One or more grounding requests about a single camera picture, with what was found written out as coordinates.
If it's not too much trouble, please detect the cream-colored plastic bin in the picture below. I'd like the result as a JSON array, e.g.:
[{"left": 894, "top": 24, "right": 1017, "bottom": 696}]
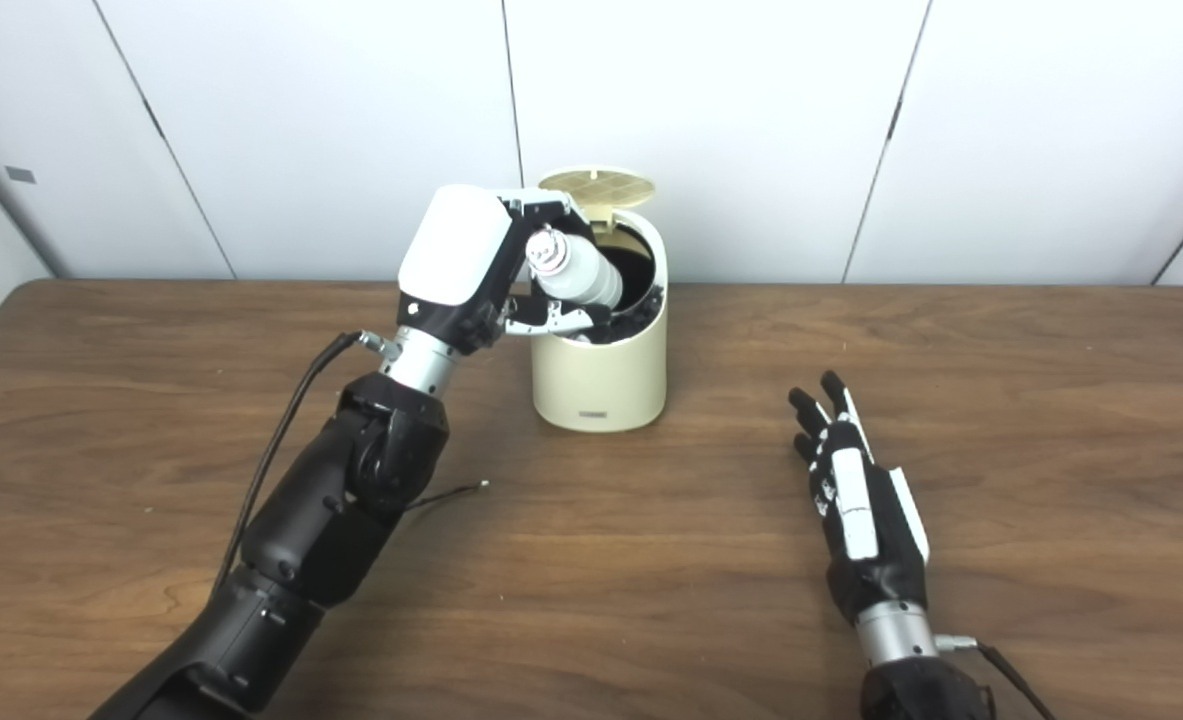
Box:
[{"left": 532, "top": 205, "right": 669, "bottom": 434}]

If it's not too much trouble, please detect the thin black white-tipped wire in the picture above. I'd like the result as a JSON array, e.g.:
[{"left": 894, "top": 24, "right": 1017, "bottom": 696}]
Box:
[{"left": 406, "top": 481, "right": 490, "bottom": 512}]

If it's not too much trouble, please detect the cream round bin lid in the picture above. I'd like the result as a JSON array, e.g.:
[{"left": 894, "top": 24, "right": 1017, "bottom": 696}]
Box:
[{"left": 538, "top": 167, "right": 656, "bottom": 227}]

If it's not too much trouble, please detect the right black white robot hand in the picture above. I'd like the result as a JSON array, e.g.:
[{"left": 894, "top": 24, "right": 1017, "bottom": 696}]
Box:
[{"left": 788, "top": 371, "right": 931, "bottom": 626}]

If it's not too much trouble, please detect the small white plastic bottle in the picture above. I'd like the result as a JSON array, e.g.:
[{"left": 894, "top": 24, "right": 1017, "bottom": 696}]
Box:
[{"left": 528, "top": 226, "right": 624, "bottom": 309}]

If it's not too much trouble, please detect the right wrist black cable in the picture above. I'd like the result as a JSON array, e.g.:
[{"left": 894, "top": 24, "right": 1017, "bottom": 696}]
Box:
[{"left": 934, "top": 634, "right": 1058, "bottom": 720}]

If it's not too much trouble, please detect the black bin liner bag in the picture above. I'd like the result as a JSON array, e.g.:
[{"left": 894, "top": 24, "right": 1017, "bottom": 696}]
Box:
[{"left": 579, "top": 225, "right": 666, "bottom": 347}]

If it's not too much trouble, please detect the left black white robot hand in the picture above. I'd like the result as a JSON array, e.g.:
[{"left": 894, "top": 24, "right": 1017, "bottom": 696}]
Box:
[{"left": 396, "top": 185, "right": 612, "bottom": 356}]

